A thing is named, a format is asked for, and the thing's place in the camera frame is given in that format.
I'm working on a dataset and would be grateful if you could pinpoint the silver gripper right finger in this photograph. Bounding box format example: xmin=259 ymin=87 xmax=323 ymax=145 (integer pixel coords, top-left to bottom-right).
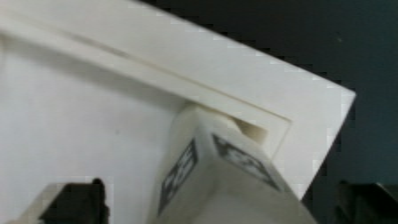
xmin=333 ymin=181 xmax=398 ymax=224

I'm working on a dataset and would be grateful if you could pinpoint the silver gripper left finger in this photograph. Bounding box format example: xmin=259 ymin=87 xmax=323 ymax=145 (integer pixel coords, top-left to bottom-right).
xmin=10 ymin=178 xmax=109 ymax=224

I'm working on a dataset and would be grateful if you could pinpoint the white table leg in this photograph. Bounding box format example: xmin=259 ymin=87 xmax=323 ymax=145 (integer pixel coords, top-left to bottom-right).
xmin=147 ymin=105 xmax=317 ymax=224

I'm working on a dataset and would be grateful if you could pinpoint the white square table top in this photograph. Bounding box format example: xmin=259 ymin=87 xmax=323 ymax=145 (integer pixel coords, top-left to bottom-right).
xmin=0 ymin=0 xmax=355 ymax=224

